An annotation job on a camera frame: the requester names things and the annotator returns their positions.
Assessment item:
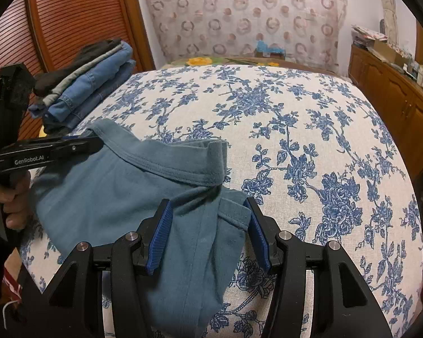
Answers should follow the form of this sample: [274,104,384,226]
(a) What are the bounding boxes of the red cloth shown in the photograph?
[2,267,25,301]

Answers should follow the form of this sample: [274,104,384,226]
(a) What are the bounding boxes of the wooden sideboard cabinet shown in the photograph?
[348,44,423,181]

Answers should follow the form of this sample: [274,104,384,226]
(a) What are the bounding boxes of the grey folded pants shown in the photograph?
[42,44,125,105]

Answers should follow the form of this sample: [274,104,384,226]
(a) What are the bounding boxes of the wooden louvered door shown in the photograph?
[0,0,156,143]

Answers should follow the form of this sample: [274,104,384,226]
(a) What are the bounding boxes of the cardboard box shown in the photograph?
[373,39,410,65]

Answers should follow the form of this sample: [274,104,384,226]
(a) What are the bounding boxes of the teal pants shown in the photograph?
[30,118,252,332]

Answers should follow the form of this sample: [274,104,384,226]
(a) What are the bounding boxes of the stack of papers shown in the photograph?
[351,25,389,48]

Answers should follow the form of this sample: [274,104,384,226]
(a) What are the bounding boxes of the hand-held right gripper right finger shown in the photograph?
[244,198,393,338]

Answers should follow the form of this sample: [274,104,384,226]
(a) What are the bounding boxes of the yellow flower printed cloth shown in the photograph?
[161,55,280,70]

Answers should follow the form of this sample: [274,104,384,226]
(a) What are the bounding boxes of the blue floral bedspread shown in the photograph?
[19,64,423,338]

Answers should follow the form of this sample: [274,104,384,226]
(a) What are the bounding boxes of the light blue folded jeans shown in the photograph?
[47,42,134,122]

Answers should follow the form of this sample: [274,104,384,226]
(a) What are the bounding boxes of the cream tied curtain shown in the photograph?
[378,0,398,47]

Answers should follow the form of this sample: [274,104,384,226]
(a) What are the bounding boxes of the ring patterned sheer curtain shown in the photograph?
[141,0,349,75]

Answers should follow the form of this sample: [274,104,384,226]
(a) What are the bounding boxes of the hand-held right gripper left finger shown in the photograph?
[39,198,172,338]

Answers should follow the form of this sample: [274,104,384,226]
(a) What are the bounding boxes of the black folded garment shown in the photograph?
[34,40,123,94]

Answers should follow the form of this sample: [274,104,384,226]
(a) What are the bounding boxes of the person's left hand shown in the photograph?
[0,171,32,230]

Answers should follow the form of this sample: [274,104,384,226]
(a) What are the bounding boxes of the box with blue cloth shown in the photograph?
[255,40,287,61]

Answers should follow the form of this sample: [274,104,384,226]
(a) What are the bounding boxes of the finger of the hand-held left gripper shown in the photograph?
[61,135,104,156]

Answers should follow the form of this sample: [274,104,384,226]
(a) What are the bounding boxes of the dark blue folded jeans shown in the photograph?
[43,61,137,135]

